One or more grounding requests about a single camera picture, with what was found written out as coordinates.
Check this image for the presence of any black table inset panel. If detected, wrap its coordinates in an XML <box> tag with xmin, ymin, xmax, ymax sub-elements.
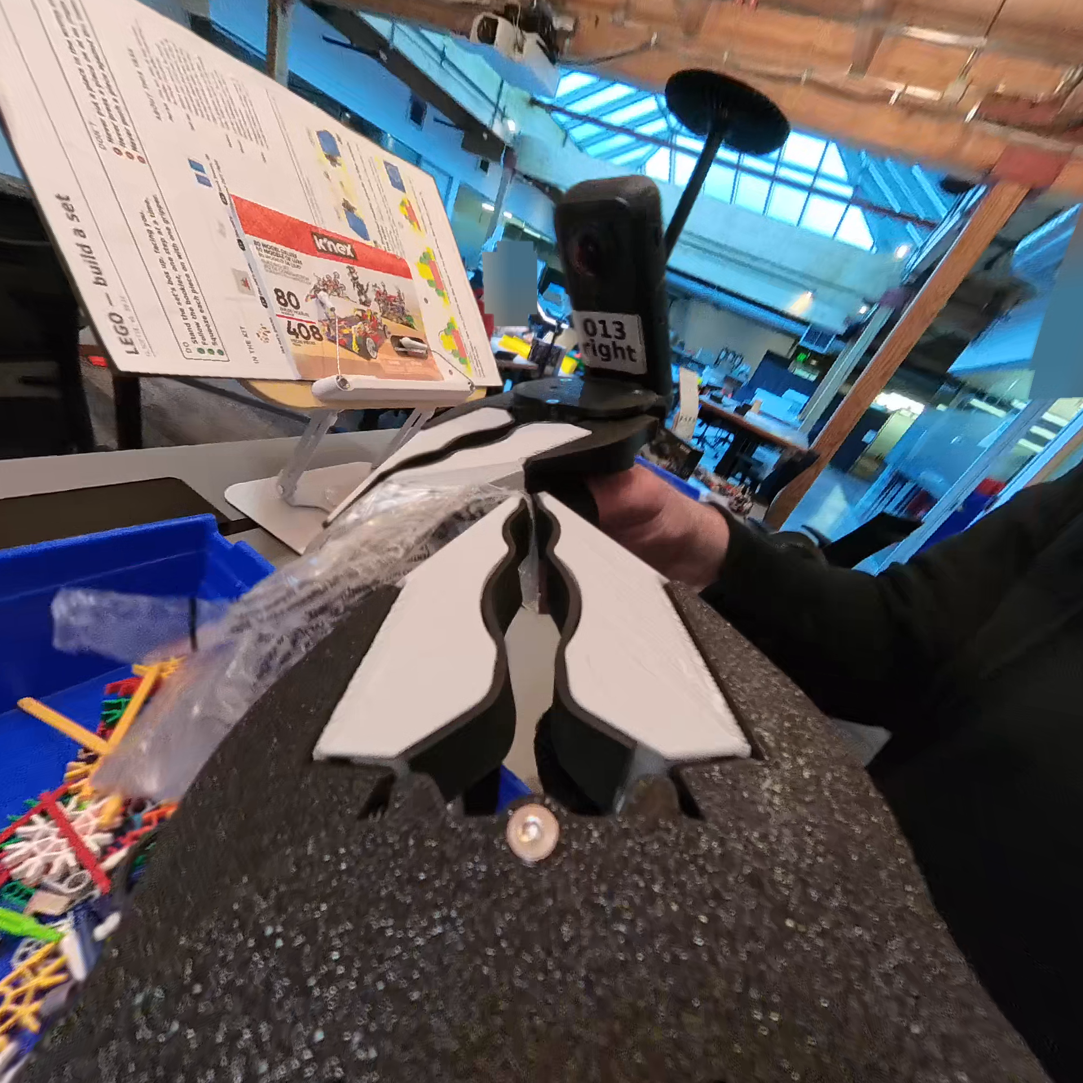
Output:
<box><xmin>0</xmin><ymin>476</ymin><xmax>260</xmax><ymax>551</ymax></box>

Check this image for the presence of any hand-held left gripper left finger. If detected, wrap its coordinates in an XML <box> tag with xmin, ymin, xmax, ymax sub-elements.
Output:
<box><xmin>311</xmin><ymin>493</ymin><xmax>533</xmax><ymax>805</ymax></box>

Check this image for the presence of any clear bag with wheels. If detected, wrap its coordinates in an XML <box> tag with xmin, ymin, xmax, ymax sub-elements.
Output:
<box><xmin>51</xmin><ymin>482</ymin><xmax>543</xmax><ymax>801</ymax></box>

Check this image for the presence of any blue plastic bin with sticker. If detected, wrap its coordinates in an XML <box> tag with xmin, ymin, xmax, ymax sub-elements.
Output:
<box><xmin>0</xmin><ymin>515</ymin><xmax>533</xmax><ymax>1055</ymax></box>

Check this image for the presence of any black metal pole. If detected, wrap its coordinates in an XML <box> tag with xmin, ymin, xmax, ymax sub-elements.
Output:
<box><xmin>663</xmin><ymin>70</ymin><xmax>792</xmax><ymax>255</ymax></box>

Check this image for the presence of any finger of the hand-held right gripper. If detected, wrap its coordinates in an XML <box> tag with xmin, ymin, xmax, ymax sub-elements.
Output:
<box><xmin>380</xmin><ymin>422</ymin><xmax>592</xmax><ymax>493</ymax></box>
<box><xmin>326</xmin><ymin>409</ymin><xmax>515</xmax><ymax>521</ymax></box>

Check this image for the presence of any white book stand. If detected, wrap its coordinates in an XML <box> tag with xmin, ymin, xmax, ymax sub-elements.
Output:
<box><xmin>225</xmin><ymin>356</ymin><xmax>510</xmax><ymax>556</ymax></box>

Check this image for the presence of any person's right hand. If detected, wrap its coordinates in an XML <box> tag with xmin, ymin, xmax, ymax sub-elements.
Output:
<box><xmin>589</xmin><ymin>464</ymin><xmax>732</xmax><ymax>592</ymax></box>

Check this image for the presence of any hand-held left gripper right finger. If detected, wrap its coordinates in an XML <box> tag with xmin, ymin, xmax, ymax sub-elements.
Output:
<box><xmin>536</xmin><ymin>491</ymin><xmax>755</xmax><ymax>815</ymax></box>

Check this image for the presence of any white printed instruction sheet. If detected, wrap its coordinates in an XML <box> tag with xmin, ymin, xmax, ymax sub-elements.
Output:
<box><xmin>0</xmin><ymin>0</ymin><xmax>502</xmax><ymax>386</ymax></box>

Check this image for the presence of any pile of loose colourful connectors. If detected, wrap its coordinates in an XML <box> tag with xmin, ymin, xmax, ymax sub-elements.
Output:
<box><xmin>0</xmin><ymin>655</ymin><xmax>184</xmax><ymax>1051</ymax></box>

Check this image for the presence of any white ceiling projector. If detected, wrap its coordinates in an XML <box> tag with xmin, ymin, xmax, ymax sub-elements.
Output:
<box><xmin>470</xmin><ymin>9</ymin><xmax>561</xmax><ymax>75</ymax></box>

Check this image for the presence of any person's right forearm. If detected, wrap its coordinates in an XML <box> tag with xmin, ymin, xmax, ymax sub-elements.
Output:
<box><xmin>703</xmin><ymin>478</ymin><xmax>1083</xmax><ymax>738</ymax></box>

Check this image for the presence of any person's dark sweater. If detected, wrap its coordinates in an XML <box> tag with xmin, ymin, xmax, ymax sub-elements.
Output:
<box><xmin>872</xmin><ymin>710</ymin><xmax>1083</xmax><ymax>1083</ymax></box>

